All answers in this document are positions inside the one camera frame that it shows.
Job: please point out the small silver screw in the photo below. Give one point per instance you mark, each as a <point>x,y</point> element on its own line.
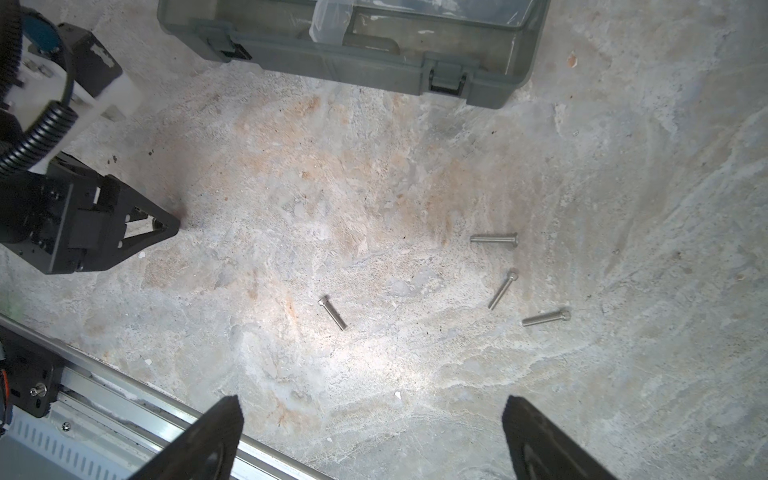
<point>508,239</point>
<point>560,315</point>

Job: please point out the tiny silver screw centre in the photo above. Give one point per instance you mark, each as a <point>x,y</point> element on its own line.
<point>325,303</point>

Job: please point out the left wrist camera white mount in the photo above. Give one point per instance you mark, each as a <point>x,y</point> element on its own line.
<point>56,80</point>

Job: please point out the small silver screw upper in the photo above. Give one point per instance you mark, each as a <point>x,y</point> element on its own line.
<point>508,239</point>

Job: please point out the small silver screw right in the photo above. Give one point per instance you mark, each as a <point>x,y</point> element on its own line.
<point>560,315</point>

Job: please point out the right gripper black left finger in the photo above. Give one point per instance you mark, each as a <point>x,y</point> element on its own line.
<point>205,450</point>

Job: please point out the aluminium mounting rail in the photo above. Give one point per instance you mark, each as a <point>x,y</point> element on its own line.
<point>125,423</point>

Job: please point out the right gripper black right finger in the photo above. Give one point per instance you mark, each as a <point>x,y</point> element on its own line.
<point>539,449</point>

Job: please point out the white vent grille strip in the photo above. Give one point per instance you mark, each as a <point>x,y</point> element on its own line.
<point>45,452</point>

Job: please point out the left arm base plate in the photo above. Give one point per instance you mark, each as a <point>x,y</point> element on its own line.
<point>34,373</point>

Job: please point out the green plastic organizer box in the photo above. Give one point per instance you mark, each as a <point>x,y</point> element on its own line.
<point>478,51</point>

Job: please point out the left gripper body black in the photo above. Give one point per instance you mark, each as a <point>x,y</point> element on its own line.
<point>63,221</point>

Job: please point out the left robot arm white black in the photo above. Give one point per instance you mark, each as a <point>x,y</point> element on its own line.
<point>58,214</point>

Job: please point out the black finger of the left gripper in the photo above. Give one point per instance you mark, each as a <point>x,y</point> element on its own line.
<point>134,222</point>

